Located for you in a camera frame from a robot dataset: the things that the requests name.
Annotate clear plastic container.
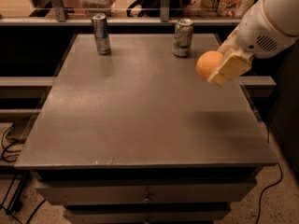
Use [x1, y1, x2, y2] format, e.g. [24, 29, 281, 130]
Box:
[80, 0, 116, 16]

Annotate grey drawer cabinet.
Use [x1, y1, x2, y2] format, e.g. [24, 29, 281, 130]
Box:
[16, 35, 277, 212]

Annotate black bag behind glass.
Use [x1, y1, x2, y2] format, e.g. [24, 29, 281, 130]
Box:
[126, 0, 194, 17]

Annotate upper grey drawer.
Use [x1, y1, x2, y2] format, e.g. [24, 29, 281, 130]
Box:
[36, 178, 256, 206]

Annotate orange fruit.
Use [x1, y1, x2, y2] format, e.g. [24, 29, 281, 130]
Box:
[196, 50, 223, 80]

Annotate black cable on right floor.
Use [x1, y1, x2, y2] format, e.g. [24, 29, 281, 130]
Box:
[254, 121, 284, 224]

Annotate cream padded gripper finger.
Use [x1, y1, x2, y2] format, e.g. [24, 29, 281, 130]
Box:
[218, 27, 239, 54]
[207, 49, 253, 86]

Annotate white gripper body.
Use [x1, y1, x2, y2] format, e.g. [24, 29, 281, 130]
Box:
[236, 0, 298, 59]

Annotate white green soda can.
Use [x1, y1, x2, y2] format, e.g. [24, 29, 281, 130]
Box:
[172, 19, 193, 57]

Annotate lower grey drawer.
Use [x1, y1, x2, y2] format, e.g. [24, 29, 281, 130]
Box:
[64, 208, 230, 224]

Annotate silver blue redbull can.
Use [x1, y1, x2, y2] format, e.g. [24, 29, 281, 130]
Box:
[92, 13, 111, 55]

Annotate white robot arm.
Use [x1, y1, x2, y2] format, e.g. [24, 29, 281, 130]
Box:
[207, 0, 299, 86]

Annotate grey drawer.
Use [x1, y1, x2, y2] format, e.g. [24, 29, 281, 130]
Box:
[36, 178, 256, 206]
[64, 208, 230, 224]

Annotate black cables on left floor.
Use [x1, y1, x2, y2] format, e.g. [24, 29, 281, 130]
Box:
[0, 114, 47, 224]

